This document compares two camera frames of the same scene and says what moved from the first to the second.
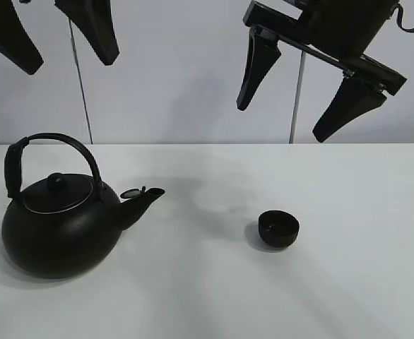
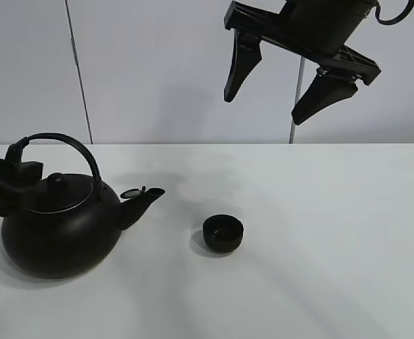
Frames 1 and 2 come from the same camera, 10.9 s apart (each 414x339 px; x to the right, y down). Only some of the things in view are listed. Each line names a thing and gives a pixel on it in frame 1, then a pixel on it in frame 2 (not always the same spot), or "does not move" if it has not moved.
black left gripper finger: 94,18 -> 18,172
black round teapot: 68,224 does not move
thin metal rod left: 80,78 does not move
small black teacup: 278,228 -> 222,233
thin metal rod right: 297,97 does not move
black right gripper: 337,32 -> 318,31
